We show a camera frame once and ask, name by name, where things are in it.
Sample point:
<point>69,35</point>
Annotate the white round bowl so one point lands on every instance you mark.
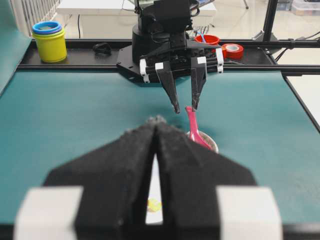
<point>154,218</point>

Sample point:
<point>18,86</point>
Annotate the small speckled beige dish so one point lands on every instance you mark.
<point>209,141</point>

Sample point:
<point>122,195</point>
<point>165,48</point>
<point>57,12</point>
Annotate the black aluminium frame rail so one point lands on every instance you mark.
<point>257,53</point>

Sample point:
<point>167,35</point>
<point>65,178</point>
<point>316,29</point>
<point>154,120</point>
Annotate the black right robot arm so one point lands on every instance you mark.
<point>159,22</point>

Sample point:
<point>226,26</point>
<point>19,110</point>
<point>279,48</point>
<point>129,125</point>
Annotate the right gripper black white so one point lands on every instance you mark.
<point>181,55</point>

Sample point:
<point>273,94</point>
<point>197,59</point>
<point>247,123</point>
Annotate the red plastic cup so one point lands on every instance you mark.
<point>208,39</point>

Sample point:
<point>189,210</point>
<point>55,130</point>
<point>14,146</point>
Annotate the red tape roll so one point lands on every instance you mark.
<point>232,51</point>

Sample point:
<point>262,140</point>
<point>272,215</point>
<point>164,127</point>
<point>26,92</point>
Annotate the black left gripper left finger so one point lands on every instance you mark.
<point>94,196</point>

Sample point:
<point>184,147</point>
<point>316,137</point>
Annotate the black binder clip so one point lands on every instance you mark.
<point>102,49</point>

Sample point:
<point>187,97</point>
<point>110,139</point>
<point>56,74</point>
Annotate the stacked yellow blue cups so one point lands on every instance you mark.
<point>50,41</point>

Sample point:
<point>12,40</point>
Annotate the pink ceramic spoon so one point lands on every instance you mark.
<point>193,128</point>

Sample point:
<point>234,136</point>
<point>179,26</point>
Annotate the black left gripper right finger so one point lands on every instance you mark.
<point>207,196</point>

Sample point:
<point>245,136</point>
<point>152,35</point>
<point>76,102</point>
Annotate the yellow hexagonal prism block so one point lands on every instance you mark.
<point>153,205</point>

